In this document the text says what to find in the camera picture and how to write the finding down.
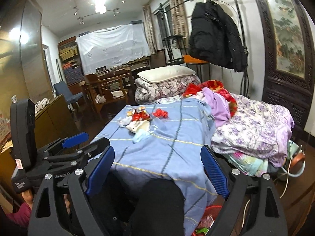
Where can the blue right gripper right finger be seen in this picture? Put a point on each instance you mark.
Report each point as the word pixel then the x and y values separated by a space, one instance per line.
pixel 214 171

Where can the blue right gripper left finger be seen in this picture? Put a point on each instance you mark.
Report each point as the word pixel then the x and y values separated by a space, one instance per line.
pixel 97 170

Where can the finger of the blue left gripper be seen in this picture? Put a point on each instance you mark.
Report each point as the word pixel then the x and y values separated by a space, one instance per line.
pixel 75 140

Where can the red patterned snack packet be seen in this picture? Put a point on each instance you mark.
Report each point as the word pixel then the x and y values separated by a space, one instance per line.
pixel 206 222

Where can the green white tissue packet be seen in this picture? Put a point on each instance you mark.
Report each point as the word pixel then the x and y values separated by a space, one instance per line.
pixel 201 231

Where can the maroon left sleeve forearm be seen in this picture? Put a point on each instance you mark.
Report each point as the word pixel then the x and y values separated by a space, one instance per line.
pixel 22 216

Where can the red plastic trash basket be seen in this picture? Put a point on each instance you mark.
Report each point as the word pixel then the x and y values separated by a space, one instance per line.
pixel 213 210

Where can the brown wooden cabinet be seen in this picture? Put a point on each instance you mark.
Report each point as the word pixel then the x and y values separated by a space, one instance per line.
pixel 51 123

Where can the pastel tie-dye folded blanket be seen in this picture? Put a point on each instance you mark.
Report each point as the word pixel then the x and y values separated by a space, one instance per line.
pixel 249 165

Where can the light blue face mask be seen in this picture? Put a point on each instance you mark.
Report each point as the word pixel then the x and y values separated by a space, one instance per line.
pixel 142 134

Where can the white paper cup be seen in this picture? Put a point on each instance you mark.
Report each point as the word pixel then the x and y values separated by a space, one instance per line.
pixel 139 125

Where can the blue chair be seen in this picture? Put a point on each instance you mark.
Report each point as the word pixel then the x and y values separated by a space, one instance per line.
pixel 62 88

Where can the red white snack wrappers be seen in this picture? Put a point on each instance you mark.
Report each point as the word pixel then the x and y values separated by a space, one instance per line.
pixel 139 114

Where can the purple floral quilt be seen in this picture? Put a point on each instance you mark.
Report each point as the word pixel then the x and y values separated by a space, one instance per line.
pixel 257 129

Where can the light blue checked blanket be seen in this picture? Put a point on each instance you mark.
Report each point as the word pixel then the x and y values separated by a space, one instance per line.
pixel 172 151

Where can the wooden armchair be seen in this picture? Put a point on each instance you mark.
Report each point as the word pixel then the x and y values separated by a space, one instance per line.
pixel 107 87

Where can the lilac garment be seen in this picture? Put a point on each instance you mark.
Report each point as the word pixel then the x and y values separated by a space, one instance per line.
pixel 219 106

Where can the light blue basin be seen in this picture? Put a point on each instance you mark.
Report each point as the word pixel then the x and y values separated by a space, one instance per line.
pixel 292 150

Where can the pink floral rolled quilt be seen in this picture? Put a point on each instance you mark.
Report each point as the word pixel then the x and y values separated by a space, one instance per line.
pixel 148 92

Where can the brown pot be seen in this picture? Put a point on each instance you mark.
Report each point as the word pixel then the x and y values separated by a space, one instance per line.
pixel 297 166

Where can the red patterned cloth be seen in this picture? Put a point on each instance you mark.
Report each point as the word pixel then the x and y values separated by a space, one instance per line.
pixel 217 87

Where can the white pillow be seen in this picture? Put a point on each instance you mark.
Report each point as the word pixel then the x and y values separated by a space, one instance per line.
pixel 164 74

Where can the white cloth cover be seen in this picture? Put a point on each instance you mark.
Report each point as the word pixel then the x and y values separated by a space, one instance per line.
pixel 112 47

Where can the black metal stool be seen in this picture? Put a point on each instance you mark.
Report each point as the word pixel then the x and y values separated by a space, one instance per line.
pixel 176 49

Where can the black hanging jacket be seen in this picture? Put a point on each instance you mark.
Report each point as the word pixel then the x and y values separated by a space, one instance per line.
pixel 215 38

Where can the striped curtain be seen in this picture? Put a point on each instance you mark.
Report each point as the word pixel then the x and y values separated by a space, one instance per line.
pixel 179 19

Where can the dark carved painted screen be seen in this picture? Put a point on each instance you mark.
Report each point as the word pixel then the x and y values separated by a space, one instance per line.
pixel 289 59

